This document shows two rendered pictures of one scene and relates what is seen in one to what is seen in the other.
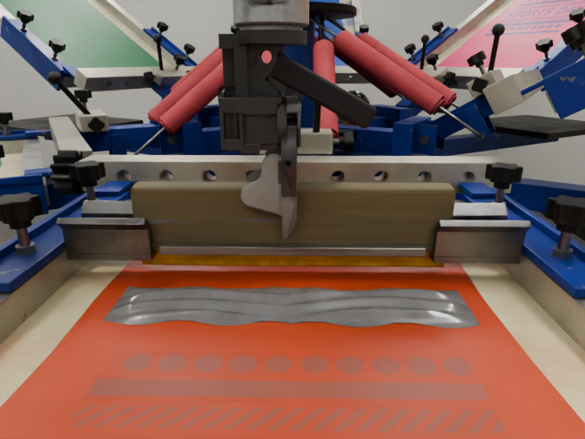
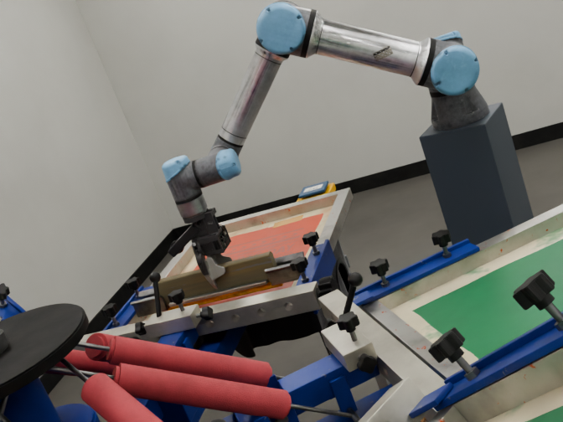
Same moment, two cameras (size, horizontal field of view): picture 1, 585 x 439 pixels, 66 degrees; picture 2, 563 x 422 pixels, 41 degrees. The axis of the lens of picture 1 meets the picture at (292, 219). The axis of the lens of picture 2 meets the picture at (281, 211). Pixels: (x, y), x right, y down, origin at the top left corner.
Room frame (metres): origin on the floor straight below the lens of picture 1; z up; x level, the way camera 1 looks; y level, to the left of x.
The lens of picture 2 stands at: (2.23, 0.82, 1.70)
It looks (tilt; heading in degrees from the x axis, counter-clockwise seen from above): 16 degrees down; 198
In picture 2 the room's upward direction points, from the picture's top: 21 degrees counter-clockwise
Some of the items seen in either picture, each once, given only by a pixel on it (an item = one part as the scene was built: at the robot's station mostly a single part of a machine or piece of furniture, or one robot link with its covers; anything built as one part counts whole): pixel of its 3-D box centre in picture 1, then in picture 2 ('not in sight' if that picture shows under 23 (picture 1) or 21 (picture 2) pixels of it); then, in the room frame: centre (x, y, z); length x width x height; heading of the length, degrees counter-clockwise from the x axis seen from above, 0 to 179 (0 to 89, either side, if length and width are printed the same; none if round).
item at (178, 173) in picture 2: not in sight; (182, 178); (0.49, 0.02, 1.32); 0.09 x 0.08 x 0.11; 98
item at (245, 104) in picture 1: (265, 93); (206, 233); (0.49, 0.03, 1.16); 0.09 x 0.08 x 0.12; 89
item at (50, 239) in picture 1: (67, 245); (314, 275); (0.52, 0.28, 0.98); 0.30 x 0.05 x 0.07; 179
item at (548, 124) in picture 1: (457, 141); not in sight; (1.65, -0.60, 0.91); 1.34 x 0.41 x 0.08; 119
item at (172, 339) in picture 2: not in sight; (172, 348); (0.83, -0.01, 1.02); 0.17 x 0.06 x 0.05; 179
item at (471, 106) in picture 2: not in sight; (456, 101); (0.25, 0.73, 1.25); 0.15 x 0.15 x 0.10
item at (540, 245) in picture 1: (521, 248); (131, 318); (0.51, -0.28, 0.98); 0.30 x 0.05 x 0.07; 179
